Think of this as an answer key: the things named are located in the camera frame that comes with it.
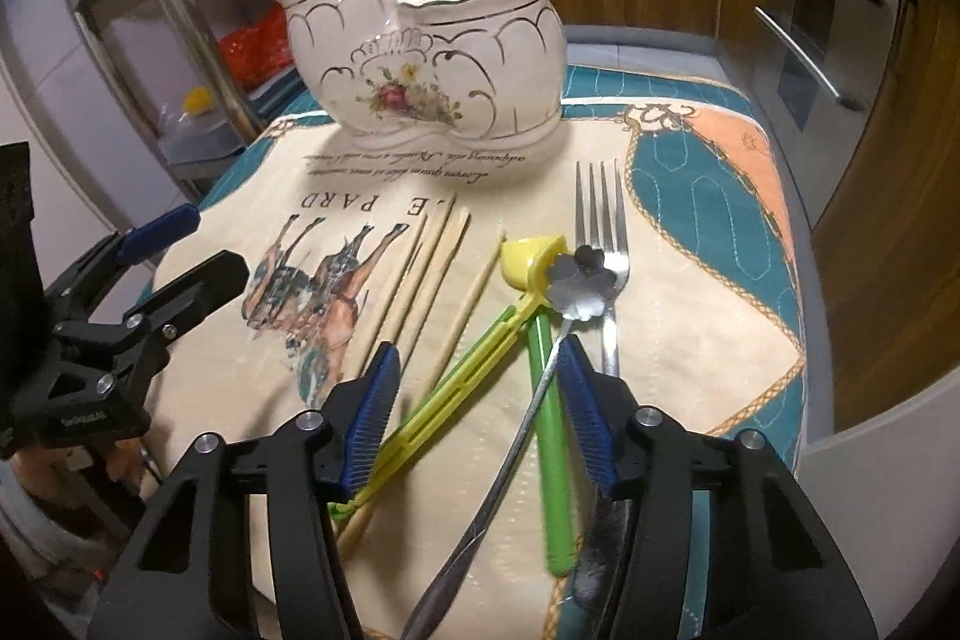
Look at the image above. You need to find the silver flower-shaped spoon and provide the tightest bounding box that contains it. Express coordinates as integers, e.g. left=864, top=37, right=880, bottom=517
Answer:
left=401, top=244, right=629, bottom=640

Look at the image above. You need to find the printed quilted table mat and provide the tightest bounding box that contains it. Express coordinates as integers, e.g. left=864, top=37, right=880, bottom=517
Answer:
left=150, top=40, right=811, bottom=640

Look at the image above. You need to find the white refrigerator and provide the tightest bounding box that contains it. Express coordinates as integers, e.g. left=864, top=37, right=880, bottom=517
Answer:
left=0, top=0, right=188, bottom=229

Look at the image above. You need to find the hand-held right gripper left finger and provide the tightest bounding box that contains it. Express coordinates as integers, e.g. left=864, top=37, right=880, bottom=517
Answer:
left=88, top=341, right=403, bottom=640

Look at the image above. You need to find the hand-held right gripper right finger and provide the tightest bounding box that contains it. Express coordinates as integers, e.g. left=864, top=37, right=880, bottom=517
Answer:
left=559, top=334, right=878, bottom=640

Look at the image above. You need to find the silver fork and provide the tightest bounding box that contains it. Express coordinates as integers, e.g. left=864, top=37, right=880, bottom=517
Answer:
left=574, top=158, right=631, bottom=380

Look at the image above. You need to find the yellow tulip utensil green handle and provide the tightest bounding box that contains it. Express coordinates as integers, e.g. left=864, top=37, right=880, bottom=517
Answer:
left=527, top=314, right=577, bottom=577

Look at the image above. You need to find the red plastic bag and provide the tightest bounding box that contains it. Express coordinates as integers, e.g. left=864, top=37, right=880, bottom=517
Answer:
left=217, top=6, right=295, bottom=86

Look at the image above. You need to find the yellow tulip utensil yellow-green handle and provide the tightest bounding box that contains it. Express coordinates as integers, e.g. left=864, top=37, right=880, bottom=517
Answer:
left=330, top=233, right=569, bottom=521

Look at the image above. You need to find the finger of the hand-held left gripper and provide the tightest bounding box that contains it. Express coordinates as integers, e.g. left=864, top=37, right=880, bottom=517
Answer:
left=56, top=250, right=250, bottom=401
left=43, top=203, right=202, bottom=326

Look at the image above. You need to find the white floral ceramic utensil holder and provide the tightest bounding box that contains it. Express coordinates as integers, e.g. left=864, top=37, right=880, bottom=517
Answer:
left=270, top=0, right=569, bottom=152

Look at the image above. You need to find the person's left hand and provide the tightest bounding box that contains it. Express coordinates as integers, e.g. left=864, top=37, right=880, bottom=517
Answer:
left=19, top=434, right=151, bottom=483

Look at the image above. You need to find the built-in oven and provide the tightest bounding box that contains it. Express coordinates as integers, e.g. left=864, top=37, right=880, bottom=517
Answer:
left=750, top=0, right=910, bottom=229

